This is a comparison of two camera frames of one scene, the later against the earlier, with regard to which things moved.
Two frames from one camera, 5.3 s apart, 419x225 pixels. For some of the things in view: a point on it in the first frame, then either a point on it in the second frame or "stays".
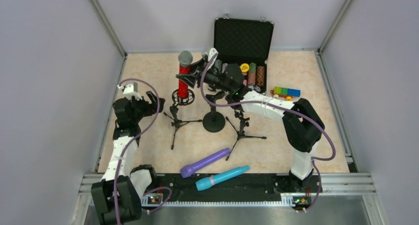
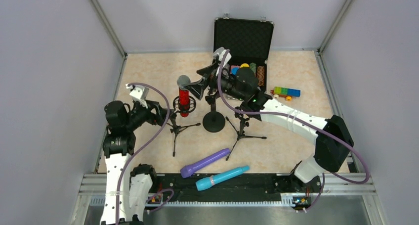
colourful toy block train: x=287 y=93 stays
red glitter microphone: x=185 y=58 → x=184 y=95
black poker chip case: x=245 y=42 stays
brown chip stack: x=260 y=75 stays
